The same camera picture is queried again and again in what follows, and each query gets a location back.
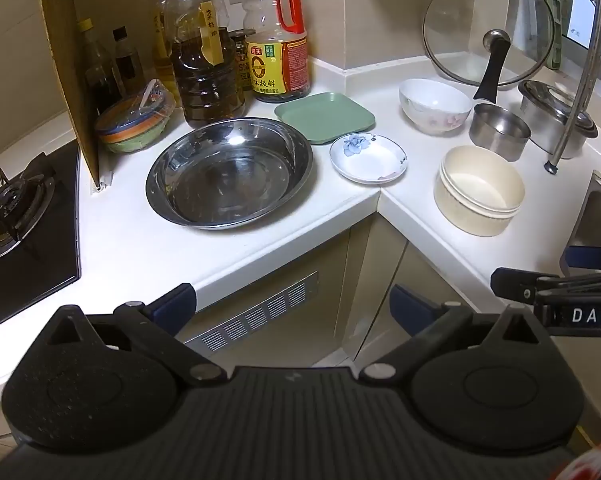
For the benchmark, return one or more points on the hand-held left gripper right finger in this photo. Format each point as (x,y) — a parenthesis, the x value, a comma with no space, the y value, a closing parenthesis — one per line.
(409,305)

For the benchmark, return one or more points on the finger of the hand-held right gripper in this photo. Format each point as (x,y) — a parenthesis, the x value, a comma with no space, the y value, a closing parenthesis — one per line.
(592,257)
(515,284)

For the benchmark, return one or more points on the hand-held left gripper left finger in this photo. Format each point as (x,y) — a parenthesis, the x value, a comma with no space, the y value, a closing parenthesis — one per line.
(178,306)

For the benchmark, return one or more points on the cream ceramic bowl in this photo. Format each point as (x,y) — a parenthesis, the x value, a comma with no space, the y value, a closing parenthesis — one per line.
(480,190)

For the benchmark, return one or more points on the large steel basin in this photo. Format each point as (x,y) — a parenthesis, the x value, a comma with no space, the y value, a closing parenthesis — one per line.
(230,175)

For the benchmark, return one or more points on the small white floral saucer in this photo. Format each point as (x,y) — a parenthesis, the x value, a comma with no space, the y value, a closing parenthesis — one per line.
(368,160)

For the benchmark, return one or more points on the small steel bowl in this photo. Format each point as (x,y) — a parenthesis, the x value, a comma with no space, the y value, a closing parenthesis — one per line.
(497,132)

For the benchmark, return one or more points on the white floral bowl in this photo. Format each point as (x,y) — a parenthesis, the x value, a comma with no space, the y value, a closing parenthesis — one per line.
(430,105)

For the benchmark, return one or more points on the green square plate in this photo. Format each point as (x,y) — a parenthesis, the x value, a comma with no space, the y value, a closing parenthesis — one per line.
(325,115)

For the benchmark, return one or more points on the steel sink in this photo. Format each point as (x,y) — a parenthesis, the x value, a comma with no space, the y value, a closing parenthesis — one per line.
(597,220)

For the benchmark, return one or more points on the beige cabinet door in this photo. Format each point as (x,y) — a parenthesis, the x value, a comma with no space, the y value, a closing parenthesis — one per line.
(380,270)
(300,250)

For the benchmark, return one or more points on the cabinet vent grille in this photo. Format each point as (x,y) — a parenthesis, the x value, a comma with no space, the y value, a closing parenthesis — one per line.
(253,312)

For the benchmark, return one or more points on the steel cooking pot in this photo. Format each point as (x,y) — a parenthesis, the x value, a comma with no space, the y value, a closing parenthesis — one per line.
(550,132)

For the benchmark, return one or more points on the metal rack pole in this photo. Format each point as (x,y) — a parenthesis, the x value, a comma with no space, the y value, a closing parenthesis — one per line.
(575,110)

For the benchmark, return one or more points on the red and white cloth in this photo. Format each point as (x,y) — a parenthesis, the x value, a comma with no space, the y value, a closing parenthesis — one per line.
(592,465)

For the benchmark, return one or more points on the black gas stove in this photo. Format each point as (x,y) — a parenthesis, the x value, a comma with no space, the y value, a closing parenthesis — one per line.
(30,270)

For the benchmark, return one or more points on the steel lidded pot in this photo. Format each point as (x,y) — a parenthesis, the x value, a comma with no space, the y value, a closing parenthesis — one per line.
(555,100)

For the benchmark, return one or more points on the striped colourful bowl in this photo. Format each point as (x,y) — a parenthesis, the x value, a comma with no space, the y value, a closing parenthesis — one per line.
(130,132)

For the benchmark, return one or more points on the white plastic spoon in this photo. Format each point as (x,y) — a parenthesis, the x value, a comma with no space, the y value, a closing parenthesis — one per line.
(148,94)

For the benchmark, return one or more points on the large dark oil bottle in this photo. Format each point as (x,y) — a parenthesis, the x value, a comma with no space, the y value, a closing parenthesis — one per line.
(205,85)

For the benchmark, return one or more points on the bottle with yellow cap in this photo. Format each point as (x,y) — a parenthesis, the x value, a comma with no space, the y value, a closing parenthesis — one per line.
(98,80)

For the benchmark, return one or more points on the dark glass bottle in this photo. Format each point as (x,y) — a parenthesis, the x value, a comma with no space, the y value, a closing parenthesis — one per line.
(128,65)

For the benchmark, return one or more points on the yellow oil bottle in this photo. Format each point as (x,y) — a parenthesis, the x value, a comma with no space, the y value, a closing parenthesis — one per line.
(163,60)

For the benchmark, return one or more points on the small sauce jar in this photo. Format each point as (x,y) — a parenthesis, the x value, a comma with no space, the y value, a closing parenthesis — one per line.
(240,67)

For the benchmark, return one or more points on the cardboard panel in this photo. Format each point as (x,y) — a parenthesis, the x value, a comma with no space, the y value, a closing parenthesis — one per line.
(65,60)

